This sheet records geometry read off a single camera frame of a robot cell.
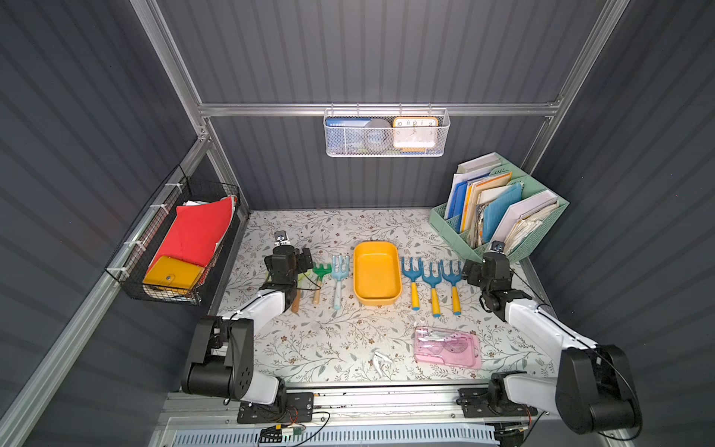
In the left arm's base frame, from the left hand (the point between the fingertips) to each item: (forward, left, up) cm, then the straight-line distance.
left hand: (287, 250), depth 91 cm
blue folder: (+20, -60, +4) cm, 64 cm away
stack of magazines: (+14, -65, +11) cm, 67 cm away
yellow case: (-19, +20, +18) cm, 33 cm away
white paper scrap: (-31, -29, -12) cm, 44 cm away
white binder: (+6, -75, +12) cm, 76 cm away
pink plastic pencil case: (-27, -51, -14) cm, 60 cm away
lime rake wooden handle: (-12, -2, -14) cm, 19 cm away
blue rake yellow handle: (-7, -43, -12) cm, 45 cm away
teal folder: (+10, -69, +8) cm, 70 cm away
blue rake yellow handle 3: (-9, -57, -14) cm, 59 cm away
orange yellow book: (+19, -64, +9) cm, 67 cm away
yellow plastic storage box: (-2, -30, -12) cm, 33 cm away
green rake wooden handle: (-9, -9, -13) cm, 18 cm away
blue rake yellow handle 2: (-10, -50, -13) cm, 52 cm away
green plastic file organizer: (+14, -57, -7) cm, 59 cm away
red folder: (-7, +19, +18) cm, 27 cm away
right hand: (-6, -66, -1) cm, 67 cm away
